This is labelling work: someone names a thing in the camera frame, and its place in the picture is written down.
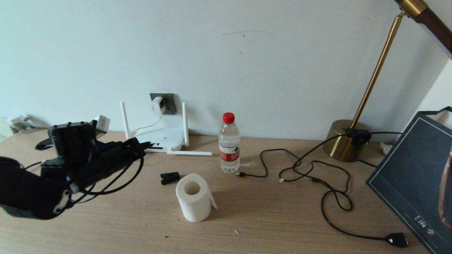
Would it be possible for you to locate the thin black usb cable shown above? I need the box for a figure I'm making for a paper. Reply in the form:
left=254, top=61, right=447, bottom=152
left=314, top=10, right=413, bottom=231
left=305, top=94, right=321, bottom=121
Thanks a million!
left=237, top=134, right=353, bottom=178

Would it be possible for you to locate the white wifi router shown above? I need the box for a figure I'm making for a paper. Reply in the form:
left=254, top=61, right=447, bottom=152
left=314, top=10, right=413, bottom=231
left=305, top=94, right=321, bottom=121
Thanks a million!
left=119, top=102, right=213, bottom=156

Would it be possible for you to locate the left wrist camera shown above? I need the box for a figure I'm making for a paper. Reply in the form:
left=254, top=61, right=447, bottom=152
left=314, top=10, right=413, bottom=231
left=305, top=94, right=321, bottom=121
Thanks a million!
left=93, top=115, right=111, bottom=139

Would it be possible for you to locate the clear water bottle red cap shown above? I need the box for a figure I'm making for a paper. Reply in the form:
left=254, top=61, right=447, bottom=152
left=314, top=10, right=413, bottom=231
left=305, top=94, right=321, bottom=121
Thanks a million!
left=219, top=113, right=241, bottom=173

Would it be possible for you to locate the grey wall socket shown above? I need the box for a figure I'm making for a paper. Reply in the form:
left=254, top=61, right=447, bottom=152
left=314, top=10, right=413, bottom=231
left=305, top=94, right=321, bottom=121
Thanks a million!
left=150, top=93, right=177, bottom=115

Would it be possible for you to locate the dark blue paper bag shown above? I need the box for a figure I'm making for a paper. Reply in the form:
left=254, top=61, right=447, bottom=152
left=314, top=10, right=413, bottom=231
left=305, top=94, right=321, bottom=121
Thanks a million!
left=366, top=107, right=452, bottom=254

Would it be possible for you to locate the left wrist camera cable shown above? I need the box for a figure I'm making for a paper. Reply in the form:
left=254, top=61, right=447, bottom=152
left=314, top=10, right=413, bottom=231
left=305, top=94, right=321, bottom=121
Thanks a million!
left=81, top=156, right=144, bottom=195

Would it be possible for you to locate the white toilet paper roll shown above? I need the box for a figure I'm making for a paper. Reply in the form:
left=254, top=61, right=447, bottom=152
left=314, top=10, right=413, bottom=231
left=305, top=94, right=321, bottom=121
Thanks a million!
left=176, top=173, right=218, bottom=223

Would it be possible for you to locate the small black clip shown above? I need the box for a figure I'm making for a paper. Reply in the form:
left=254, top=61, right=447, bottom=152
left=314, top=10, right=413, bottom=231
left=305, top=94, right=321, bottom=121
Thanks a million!
left=161, top=171, right=181, bottom=185

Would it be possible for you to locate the white power adapter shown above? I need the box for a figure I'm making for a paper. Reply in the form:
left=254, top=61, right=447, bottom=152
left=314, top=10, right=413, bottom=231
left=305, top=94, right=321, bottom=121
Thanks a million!
left=151, top=97, right=166, bottom=116

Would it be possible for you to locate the brass desk lamp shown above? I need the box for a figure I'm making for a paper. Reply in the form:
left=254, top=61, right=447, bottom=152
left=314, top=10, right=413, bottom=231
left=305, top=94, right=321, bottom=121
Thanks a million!
left=323, top=0, right=452, bottom=163

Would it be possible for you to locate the black lamp power cord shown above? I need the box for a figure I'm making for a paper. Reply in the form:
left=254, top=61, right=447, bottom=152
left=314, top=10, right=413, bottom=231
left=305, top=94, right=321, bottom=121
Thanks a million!
left=278, top=161, right=409, bottom=248
left=356, top=132, right=402, bottom=168

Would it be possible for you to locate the black ethernet cable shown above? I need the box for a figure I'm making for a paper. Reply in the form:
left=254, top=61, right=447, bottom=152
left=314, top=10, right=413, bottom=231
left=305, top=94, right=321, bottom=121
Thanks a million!
left=23, top=141, right=155, bottom=204

